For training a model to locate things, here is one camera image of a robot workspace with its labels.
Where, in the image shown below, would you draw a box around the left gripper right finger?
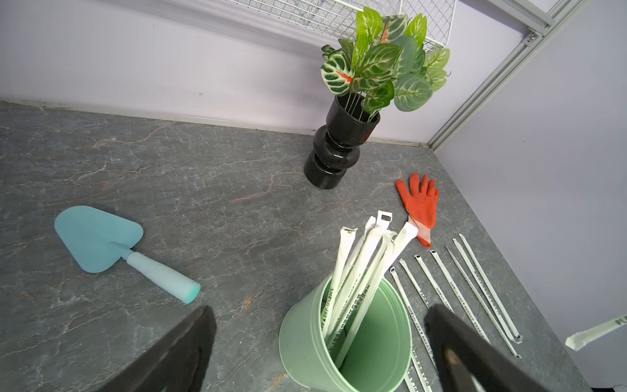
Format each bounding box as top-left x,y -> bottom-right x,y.
425,304 -> 546,391

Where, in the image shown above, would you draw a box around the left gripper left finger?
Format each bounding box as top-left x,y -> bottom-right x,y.
100,305 -> 217,391

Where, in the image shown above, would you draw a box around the green cylindrical storage cup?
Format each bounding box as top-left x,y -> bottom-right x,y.
278,273 -> 413,392

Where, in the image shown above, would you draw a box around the bundle of wrapped white straws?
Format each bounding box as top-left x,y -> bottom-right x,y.
320,211 -> 418,367

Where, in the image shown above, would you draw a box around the teal garden trowel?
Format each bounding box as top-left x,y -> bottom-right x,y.
54,205 -> 201,304

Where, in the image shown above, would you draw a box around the red work glove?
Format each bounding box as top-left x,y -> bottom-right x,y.
395,173 -> 439,248

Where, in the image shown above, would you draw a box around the black vase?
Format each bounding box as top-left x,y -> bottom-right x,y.
304,95 -> 380,189

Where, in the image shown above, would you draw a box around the green artificial plant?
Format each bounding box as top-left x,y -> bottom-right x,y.
321,7 -> 450,123

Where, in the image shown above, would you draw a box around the aluminium frame struts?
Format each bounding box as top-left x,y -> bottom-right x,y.
428,0 -> 589,153

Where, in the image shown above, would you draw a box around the white wire wall shelf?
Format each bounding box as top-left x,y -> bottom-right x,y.
236,0 -> 457,50

